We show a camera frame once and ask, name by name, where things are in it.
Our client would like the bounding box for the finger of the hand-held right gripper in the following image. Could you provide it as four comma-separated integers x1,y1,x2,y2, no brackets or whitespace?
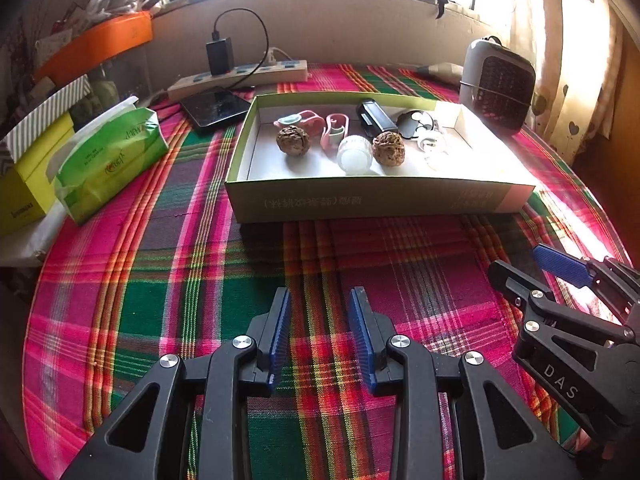
487,259,566,322
532,244,640,312

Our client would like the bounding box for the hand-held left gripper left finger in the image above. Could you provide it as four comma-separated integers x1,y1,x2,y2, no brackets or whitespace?
60,287,293,480

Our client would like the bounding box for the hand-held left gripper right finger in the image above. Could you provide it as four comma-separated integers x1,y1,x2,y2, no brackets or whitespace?
348,287,583,480

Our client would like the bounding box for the green white cardboard box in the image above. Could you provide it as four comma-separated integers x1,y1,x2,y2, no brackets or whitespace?
224,91,537,224

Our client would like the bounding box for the brown walnut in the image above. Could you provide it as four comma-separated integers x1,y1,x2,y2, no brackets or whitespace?
276,125,313,157
372,131,408,167

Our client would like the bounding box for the white round jar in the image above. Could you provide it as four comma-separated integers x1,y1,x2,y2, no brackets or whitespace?
337,135,373,175

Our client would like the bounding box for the black rectangular device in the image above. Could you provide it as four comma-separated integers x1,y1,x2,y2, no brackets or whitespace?
356,100,399,138

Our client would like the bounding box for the pink plastic clip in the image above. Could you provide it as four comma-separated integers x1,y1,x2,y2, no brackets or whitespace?
320,112,353,151

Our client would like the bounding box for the pink clip with mint pad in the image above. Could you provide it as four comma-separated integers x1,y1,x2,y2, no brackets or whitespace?
275,108,326,133

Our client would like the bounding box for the plaid tablecloth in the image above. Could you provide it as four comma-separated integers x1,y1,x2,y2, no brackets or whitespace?
22,62,626,480

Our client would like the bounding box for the black round disc with white dots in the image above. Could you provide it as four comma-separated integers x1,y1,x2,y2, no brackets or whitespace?
397,109,436,140

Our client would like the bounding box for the grey portable fan heater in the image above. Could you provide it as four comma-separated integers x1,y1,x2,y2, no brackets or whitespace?
458,36,537,136

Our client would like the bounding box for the heart print curtain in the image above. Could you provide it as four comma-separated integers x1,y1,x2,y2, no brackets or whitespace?
510,0,626,161

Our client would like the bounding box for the black smartphone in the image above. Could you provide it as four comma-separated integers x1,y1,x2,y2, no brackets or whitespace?
180,86,252,136

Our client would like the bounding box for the green tissue pack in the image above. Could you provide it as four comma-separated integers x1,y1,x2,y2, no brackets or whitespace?
52,96,169,226

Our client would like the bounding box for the white paper sheet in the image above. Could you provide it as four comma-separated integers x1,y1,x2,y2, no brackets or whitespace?
0,205,68,266

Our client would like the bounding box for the white power strip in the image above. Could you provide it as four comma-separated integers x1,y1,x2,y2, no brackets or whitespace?
167,59,310,102

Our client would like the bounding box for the white plug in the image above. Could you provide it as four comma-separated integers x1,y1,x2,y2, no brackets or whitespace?
262,47,293,68

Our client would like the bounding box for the black charger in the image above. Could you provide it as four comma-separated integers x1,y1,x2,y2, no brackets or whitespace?
206,37,236,77

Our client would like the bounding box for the yellow box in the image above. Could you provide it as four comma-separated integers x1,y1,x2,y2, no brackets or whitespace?
0,112,76,237

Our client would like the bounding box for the striped box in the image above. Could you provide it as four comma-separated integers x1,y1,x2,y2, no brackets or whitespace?
0,75,93,163

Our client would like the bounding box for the orange box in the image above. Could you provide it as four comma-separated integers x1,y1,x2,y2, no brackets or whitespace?
34,11,154,86

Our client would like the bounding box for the black charger cable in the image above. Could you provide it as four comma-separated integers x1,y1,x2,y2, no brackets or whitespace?
212,8,269,68

